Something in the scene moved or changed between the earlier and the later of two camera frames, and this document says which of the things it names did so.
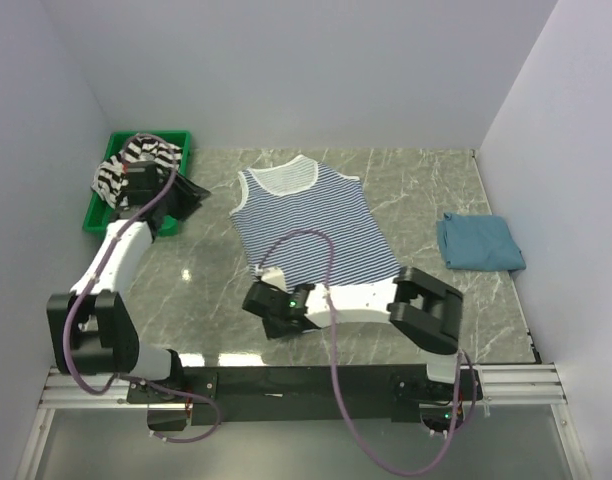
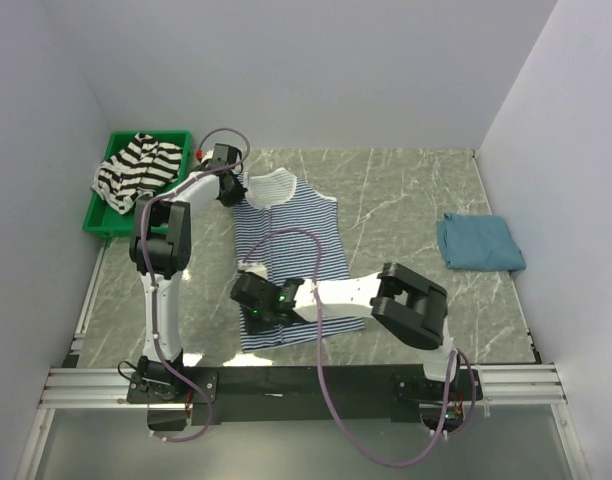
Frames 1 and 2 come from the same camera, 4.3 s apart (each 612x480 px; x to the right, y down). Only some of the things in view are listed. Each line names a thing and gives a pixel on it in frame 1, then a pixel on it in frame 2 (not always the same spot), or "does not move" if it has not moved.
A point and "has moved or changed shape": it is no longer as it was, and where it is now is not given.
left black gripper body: [167, 201] to [237, 191]
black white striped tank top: [111, 180] does not move
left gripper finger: [186, 204] to [230, 195]
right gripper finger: [273, 330] to [256, 322]
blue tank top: [473, 242] does not move
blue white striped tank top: [299, 193] has moved or changed shape
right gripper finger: [296, 327] to [280, 320]
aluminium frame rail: [520, 385] does not move
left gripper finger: [191, 188] to [238, 185]
